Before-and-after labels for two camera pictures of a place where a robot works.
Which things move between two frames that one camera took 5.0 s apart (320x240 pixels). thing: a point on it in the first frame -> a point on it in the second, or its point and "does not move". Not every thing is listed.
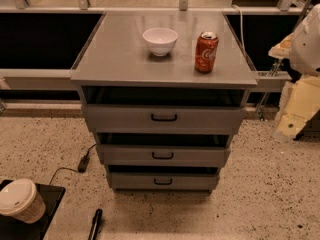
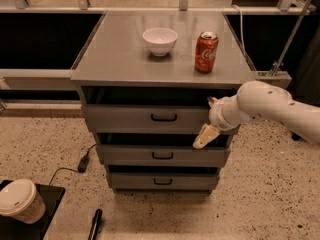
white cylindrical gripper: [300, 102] -> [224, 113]
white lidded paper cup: [20, 198] does not move
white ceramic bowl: [160, 41] does not move
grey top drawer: [164, 119] does not move
